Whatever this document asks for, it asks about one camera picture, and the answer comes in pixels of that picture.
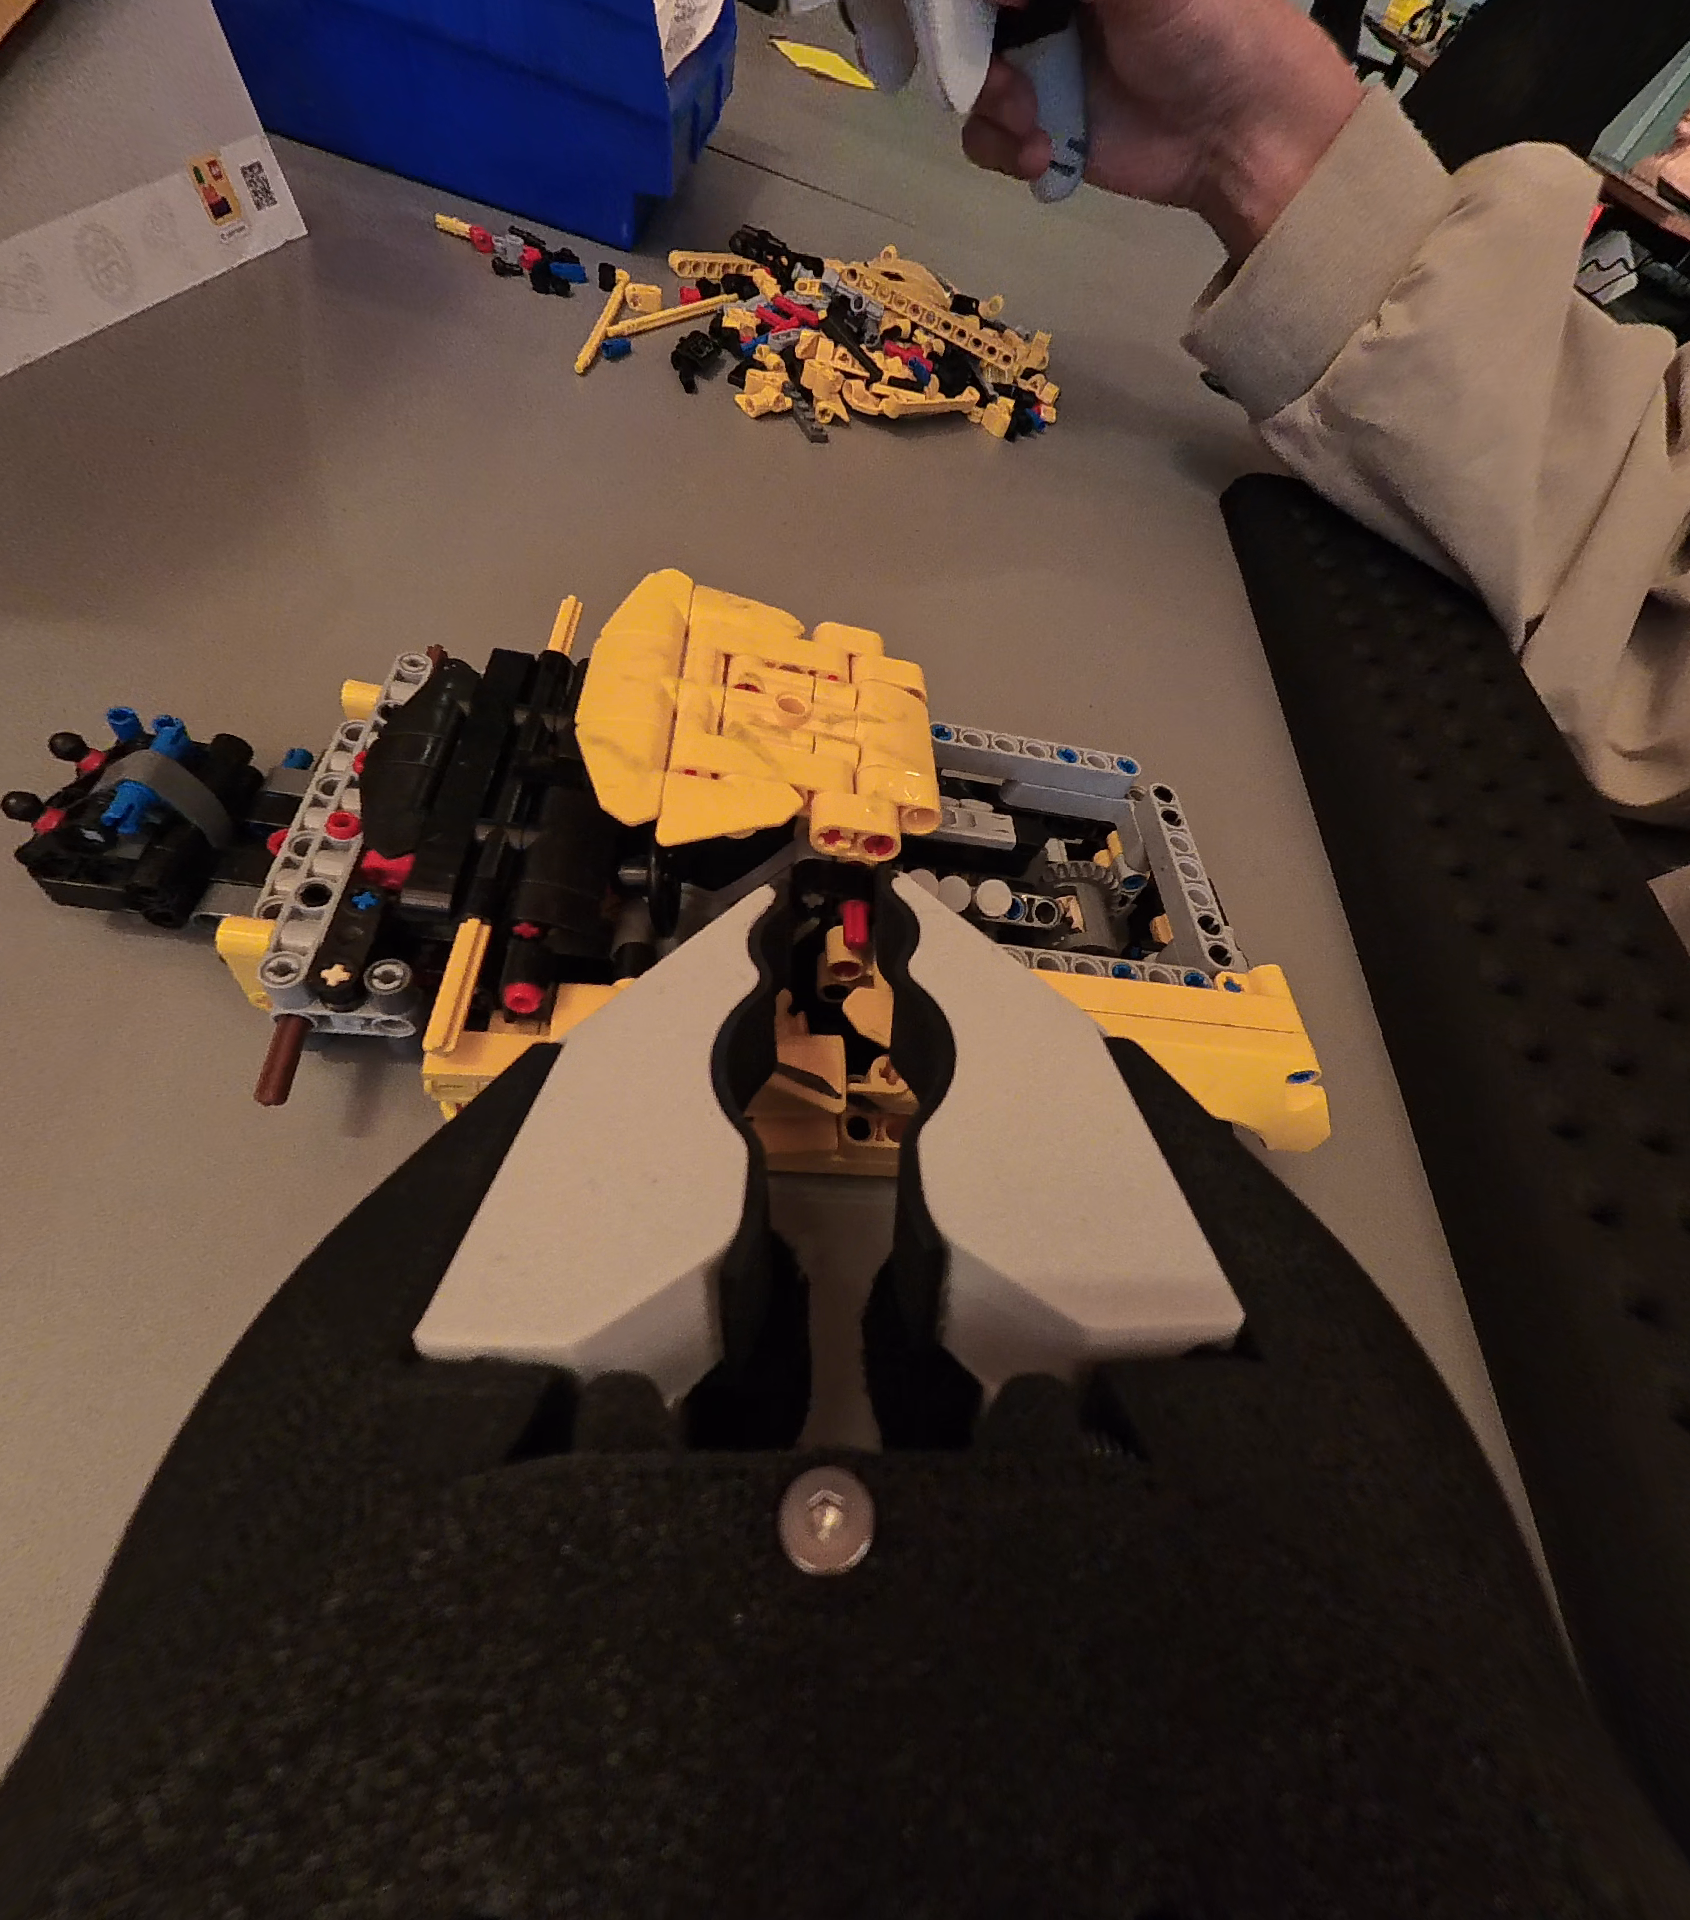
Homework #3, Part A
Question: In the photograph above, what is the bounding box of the toy car instruction booklet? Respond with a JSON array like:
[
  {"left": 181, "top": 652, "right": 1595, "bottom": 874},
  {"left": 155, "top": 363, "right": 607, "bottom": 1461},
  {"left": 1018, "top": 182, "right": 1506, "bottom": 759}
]
[{"left": 0, "top": 0, "right": 310, "bottom": 449}]

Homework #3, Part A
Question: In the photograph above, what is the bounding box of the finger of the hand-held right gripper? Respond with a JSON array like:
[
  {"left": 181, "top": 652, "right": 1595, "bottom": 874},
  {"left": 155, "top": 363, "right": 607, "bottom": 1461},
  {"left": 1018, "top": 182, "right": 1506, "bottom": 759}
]
[{"left": 861, "top": 0, "right": 1004, "bottom": 119}]

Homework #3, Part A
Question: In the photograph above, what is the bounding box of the person's right forearm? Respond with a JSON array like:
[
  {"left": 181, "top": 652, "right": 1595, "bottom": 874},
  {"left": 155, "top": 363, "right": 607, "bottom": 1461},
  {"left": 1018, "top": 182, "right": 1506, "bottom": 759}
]
[{"left": 1183, "top": 84, "right": 1690, "bottom": 830}]

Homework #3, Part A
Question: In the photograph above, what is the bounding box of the black dotted desk mat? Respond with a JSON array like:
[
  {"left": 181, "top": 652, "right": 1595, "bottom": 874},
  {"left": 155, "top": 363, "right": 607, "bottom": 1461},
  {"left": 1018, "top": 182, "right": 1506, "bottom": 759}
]
[{"left": 1221, "top": 474, "right": 1690, "bottom": 1920}]

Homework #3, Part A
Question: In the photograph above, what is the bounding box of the yellow toy car chassis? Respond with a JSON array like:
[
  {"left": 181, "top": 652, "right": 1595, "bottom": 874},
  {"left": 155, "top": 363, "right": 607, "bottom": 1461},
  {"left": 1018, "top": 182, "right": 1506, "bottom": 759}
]
[{"left": 5, "top": 571, "right": 1333, "bottom": 1157}]

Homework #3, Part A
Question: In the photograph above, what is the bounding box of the yellow toy fender subassembly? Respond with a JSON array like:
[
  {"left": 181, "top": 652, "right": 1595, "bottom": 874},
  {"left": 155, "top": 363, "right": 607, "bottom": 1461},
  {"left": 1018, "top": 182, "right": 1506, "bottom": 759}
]
[{"left": 740, "top": 917, "right": 926, "bottom": 1177}]

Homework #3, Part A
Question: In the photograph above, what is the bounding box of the grey desk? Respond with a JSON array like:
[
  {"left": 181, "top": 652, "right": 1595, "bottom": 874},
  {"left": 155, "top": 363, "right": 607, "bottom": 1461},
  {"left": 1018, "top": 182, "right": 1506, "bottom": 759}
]
[{"left": 0, "top": 0, "right": 1524, "bottom": 1920}]

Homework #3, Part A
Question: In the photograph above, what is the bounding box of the blue plastic bin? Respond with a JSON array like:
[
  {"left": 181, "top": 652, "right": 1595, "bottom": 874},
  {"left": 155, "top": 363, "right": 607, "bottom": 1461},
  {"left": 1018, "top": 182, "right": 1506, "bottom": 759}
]
[{"left": 211, "top": 0, "right": 740, "bottom": 246}]

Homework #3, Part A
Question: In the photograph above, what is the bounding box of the person's right hand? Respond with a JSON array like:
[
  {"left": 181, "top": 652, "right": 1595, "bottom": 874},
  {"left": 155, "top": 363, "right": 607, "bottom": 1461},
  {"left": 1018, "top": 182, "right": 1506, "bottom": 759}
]
[{"left": 961, "top": 0, "right": 1363, "bottom": 261}]

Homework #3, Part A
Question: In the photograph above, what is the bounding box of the pile of small toy pieces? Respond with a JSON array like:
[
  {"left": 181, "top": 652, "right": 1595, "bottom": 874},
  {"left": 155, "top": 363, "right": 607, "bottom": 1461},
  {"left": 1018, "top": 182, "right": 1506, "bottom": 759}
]
[{"left": 432, "top": 206, "right": 1063, "bottom": 449}]

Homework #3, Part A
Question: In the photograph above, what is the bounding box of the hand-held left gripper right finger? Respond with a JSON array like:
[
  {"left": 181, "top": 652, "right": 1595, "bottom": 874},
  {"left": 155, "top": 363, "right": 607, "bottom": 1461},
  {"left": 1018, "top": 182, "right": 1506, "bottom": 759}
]
[{"left": 891, "top": 878, "right": 1245, "bottom": 1438}]

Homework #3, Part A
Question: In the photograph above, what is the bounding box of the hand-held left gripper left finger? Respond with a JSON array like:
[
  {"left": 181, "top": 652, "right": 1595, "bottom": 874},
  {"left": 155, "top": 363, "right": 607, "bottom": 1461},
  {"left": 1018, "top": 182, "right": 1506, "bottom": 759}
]
[{"left": 418, "top": 887, "right": 787, "bottom": 1438}]

